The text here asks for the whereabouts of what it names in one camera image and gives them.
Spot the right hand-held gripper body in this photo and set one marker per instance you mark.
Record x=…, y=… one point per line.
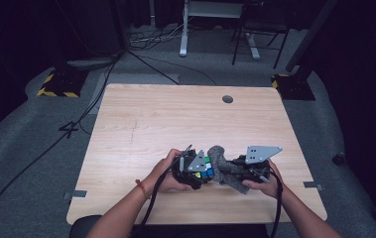
x=260, y=154

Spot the person's left hand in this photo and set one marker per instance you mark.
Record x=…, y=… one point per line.
x=165, y=180

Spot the black slanted stand post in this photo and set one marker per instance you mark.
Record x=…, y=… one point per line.
x=311, y=33

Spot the multicoloured puzzle cube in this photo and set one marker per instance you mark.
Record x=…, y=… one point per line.
x=207, y=167

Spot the grey round table grommet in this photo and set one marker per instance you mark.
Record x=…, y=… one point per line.
x=227, y=99

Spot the black stool seat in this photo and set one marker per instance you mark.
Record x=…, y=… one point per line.
x=83, y=226

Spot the black chair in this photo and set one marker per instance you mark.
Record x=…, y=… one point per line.
x=261, y=23

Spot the white desk frame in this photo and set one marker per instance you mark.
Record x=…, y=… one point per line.
x=184, y=39

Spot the black hazard-striped stand base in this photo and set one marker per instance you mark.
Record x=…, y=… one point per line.
x=63, y=84
x=294, y=87

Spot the small black floor caster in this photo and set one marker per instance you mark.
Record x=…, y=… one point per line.
x=338, y=159

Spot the person's right hand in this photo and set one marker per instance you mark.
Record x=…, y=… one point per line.
x=270, y=186

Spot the grey cloth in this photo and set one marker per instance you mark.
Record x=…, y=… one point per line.
x=223, y=165

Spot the person's dark clothing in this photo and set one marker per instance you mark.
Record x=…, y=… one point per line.
x=202, y=231

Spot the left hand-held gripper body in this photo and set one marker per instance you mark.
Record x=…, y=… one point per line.
x=192, y=163

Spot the grey tape marker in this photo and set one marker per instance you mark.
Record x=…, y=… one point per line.
x=311, y=185
x=78, y=194

